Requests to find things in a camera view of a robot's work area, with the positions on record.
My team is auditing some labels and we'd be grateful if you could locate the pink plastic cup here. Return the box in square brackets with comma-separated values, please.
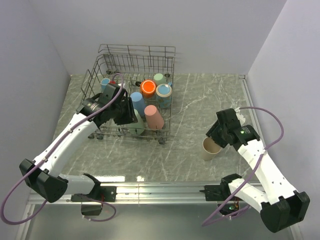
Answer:
[144, 105, 164, 130]

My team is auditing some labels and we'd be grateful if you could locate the aluminium mounting rail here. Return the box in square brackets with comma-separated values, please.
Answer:
[26, 181, 253, 206]

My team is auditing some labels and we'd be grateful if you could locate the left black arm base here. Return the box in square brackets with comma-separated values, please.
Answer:
[70, 186, 117, 222]

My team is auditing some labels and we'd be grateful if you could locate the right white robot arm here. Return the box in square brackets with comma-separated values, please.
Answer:
[202, 108, 310, 233]

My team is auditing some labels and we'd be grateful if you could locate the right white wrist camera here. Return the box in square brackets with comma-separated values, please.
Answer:
[235, 107, 246, 125]

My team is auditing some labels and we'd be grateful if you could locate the grey wire dish rack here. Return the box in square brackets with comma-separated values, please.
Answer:
[81, 44, 176, 145]

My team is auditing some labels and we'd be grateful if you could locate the green plastic cup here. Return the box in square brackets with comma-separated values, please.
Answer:
[153, 73, 167, 86]
[127, 109, 145, 135]

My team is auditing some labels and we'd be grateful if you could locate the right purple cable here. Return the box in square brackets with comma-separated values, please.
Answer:
[201, 106, 285, 227]

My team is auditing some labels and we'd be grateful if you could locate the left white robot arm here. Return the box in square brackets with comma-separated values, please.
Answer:
[19, 83, 138, 203]

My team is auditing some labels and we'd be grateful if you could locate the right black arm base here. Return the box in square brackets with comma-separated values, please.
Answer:
[199, 184, 240, 216]

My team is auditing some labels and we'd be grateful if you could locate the light blue floral mug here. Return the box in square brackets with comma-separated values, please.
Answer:
[100, 78, 111, 92]

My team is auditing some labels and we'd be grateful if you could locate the beige plastic cup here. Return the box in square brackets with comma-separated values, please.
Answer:
[200, 137, 222, 161]

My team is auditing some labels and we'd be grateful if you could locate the blue plastic cup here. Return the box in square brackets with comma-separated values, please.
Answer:
[130, 92, 146, 117]

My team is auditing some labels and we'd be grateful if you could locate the orange mug black handle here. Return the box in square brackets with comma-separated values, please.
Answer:
[135, 79, 157, 99]

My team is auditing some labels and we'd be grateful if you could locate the teal patterned mug yellow inside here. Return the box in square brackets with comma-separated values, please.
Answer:
[155, 83, 173, 109]

